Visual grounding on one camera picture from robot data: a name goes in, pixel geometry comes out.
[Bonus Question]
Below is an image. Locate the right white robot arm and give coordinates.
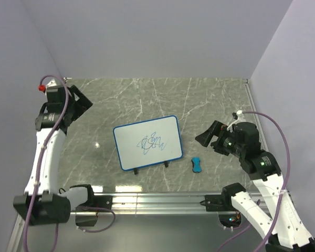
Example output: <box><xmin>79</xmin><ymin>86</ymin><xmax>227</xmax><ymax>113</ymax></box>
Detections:
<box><xmin>195</xmin><ymin>121</ymin><xmax>315</xmax><ymax>251</ymax></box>

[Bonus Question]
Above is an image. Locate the right aluminium side rail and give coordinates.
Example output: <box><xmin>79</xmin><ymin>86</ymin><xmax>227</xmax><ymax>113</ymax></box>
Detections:
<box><xmin>242</xmin><ymin>79</ymin><xmax>268</xmax><ymax>151</ymax></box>

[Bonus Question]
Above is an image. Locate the aluminium front rail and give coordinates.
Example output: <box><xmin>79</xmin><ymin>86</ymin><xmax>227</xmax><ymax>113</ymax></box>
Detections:
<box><xmin>5</xmin><ymin>192</ymin><xmax>297</xmax><ymax>252</ymax></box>

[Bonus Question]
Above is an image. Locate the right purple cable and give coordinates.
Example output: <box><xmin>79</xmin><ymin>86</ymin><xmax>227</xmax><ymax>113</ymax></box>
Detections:
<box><xmin>216</xmin><ymin>110</ymin><xmax>291</xmax><ymax>252</ymax></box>

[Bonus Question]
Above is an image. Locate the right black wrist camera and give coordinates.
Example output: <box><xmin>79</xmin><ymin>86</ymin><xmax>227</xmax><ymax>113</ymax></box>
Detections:
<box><xmin>234</xmin><ymin>122</ymin><xmax>261</xmax><ymax>150</ymax></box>

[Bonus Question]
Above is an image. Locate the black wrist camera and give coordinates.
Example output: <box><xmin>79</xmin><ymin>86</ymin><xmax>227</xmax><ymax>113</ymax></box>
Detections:
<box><xmin>234</xmin><ymin>122</ymin><xmax>261</xmax><ymax>150</ymax></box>
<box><xmin>46</xmin><ymin>85</ymin><xmax>66</xmax><ymax>105</ymax></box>

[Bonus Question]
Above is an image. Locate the blue whiteboard eraser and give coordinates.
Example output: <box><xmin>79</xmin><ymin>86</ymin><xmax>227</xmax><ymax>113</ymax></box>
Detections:
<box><xmin>191</xmin><ymin>157</ymin><xmax>202</xmax><ymax>173</ymax></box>

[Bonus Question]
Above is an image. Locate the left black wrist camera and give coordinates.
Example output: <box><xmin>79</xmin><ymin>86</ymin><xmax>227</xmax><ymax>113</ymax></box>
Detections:
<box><xmin>46</xmin><ymin>85</ymin><xmax>66</xmax><ymax>105</ymax></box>

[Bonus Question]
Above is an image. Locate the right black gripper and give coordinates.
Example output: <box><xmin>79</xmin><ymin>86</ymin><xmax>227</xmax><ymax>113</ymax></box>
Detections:
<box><xmin>194</xmin><ymin>119</ymin><xmax>244</xmax><ymax>156</ymax></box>

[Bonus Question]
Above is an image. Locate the blue framed small whiteboard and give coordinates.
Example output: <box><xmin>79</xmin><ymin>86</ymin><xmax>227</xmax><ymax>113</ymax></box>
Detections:
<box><xmin>113</xmin><ymin>115</ymin><xmax>183</xmax><ymax>171</ymax></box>

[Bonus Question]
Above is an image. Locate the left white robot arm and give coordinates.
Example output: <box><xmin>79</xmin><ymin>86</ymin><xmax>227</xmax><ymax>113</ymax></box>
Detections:
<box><xmin>13</xmin><ymin>85</ymin><xmax>112</xmax><ymax>226</ymax></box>

